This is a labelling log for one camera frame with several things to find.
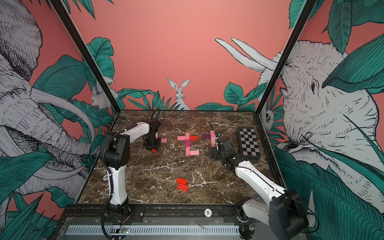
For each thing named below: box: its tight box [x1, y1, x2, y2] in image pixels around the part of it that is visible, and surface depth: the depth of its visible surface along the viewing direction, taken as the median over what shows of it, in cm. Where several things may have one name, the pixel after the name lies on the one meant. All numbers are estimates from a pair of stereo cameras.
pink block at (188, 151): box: [185, 147, 191, 156], surface depth 97 cm
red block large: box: [176, 177, 188, 185], surface depth 87 cm
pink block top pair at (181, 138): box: [177, 136, 186, 141], surface depth 106 cm
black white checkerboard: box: [237, 126, 261, 160], surface depth 100 cm
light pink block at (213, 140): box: [210, 134, 216, 148], surface depth 106 cm
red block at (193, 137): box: [189, 135, 199, 141], surface depth 106 cm
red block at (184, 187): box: [177, 183, 189, 192], surface depth 85 cm
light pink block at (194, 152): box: [190, 150, 200, 155], surface depth 99 cm
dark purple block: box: [202, 134, 211, 139], surface depth 109 cm
